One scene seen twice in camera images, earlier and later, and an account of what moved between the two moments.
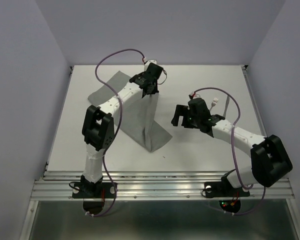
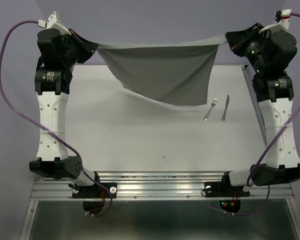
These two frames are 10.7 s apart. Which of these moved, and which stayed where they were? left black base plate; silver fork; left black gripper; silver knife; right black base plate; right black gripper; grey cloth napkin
Moved: left black gripper; right black gripper; grey cloth napkin
Stayed: silver fork; left black base plate; right black base plate; silver knife
